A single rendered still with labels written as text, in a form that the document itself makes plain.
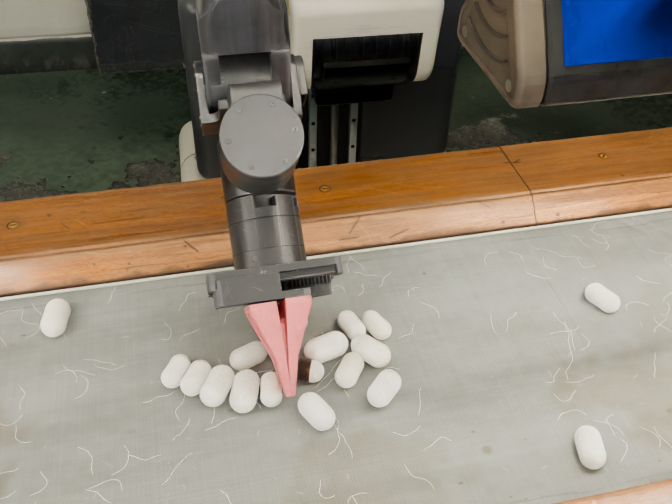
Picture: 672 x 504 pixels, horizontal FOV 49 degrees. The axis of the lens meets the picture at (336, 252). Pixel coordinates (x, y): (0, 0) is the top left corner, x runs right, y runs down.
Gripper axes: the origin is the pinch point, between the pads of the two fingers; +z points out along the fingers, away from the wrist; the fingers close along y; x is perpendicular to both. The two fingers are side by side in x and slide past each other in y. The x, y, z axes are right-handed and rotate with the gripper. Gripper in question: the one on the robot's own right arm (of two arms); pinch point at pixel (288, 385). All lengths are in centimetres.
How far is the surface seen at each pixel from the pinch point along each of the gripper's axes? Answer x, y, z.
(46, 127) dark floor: 171, -43, -76
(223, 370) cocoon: 1.6, -4.7, -1.9
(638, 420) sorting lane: -3.7, 26.4, 7.0
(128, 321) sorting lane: 9.1, -12.1, -7.1
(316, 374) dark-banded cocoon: 1.1, 2.4, -0.4
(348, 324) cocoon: 4.0, 6.2, -3.9
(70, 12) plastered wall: 181, -33, -117
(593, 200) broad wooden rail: 12.0, 35.6, -12.6
